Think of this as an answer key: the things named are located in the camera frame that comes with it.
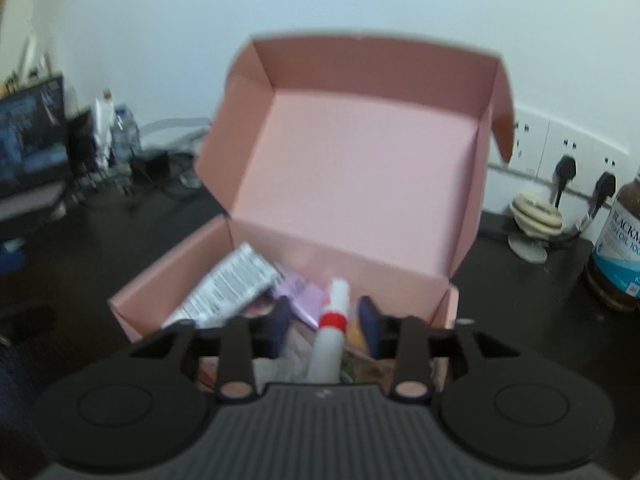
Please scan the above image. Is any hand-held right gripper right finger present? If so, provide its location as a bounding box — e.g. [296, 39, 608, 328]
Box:
[356, 295, 522, 403]

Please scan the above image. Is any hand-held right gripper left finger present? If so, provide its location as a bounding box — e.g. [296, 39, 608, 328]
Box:
[127, 296, 293, 405]

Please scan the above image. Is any clear bag of alcohol pads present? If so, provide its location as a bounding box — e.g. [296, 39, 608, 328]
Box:
[252, 330, 314, 386]

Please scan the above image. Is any white spray bottle red band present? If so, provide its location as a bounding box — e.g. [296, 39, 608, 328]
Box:
[305, 276, 351, 385]

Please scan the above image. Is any white ointment tube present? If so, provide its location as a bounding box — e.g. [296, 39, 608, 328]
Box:
[162, 242, 284, 331]

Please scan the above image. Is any pink cardboard box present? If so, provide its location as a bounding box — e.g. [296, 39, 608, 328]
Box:
[107, 32, 516, 391]

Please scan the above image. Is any black desktop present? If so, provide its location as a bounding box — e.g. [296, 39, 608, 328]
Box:
[0, 175, 640, 480]

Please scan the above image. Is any purple packet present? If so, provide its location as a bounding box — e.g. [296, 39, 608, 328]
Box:
[272, 272, 329, 331]

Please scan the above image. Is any black power adapter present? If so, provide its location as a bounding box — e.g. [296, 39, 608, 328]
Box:
[132, 151, 170, 181]

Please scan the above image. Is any clear water bottle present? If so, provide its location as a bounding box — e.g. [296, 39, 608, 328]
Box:
[110, 104, 140, 166]

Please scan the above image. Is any black power plug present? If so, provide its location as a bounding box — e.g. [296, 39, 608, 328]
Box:
[552, 154, 579, 209]
[593, 171, 617, 212]

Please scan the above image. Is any brown supplement bottle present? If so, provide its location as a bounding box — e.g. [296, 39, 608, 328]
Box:
[584, 172, 640, 314]

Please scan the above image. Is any white plastic bottle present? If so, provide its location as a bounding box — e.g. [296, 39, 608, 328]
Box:
[93, 88, 114, 171]

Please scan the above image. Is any small black box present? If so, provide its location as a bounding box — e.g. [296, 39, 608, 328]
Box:
[67, 109, 96, 177]

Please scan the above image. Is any black laptop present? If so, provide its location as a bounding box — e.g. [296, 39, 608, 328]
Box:
[0, 74, 71, 232]

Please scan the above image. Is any cream cable winder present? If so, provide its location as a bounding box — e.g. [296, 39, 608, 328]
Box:
[507, 192, 566, 265]

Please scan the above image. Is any tangle of black cables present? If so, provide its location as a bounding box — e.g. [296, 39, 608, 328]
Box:
[127, 117, 211, 213]

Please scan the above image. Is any white wall socket plate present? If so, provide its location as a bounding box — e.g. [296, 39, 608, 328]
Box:
[592, 134, 634, 206]
[512, 104, 551, 181]
[537, 117, 599, 194]

